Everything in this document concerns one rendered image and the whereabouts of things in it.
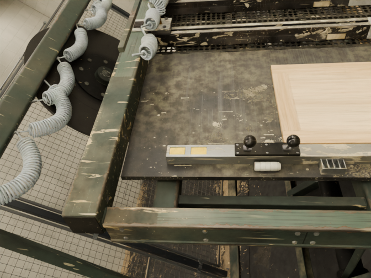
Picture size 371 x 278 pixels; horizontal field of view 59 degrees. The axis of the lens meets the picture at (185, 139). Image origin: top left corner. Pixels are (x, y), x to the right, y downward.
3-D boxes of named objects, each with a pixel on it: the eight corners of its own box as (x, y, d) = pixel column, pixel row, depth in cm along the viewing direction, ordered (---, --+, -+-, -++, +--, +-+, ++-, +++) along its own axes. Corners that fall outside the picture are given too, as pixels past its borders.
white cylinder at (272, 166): (254, 172, 104) (280, 172, 103) (254, 167, 101) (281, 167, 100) (253, 165, 106) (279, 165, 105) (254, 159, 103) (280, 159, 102)
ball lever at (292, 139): (292, 154, 103) (302, 146, 90) (280, 154, 104) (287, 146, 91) (291, 143, 104) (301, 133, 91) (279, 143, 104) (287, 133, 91)
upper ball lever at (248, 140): (253, 154, 105) (257, 146, 92) (241, 154, 105) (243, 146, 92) (253, 143, 105) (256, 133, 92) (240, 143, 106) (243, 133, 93)
